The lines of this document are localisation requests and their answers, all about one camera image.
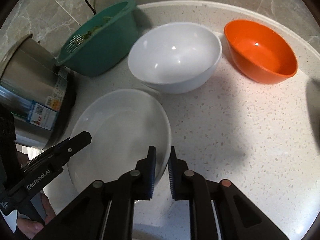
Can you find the stainless steel rice cooker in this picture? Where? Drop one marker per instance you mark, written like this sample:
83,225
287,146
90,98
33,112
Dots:
39,93

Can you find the green colander basket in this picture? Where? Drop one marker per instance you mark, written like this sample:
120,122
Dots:
101,42

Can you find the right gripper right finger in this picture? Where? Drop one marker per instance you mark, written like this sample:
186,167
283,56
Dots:
218,210

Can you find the white bowl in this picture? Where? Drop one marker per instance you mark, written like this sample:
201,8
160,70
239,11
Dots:
175,58

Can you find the white deep plate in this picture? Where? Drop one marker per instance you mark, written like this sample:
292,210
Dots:
123,125

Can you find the orange bowl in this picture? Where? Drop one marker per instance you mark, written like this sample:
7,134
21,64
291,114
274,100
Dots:
259,52

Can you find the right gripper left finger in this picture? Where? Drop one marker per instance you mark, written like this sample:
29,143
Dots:
105,210

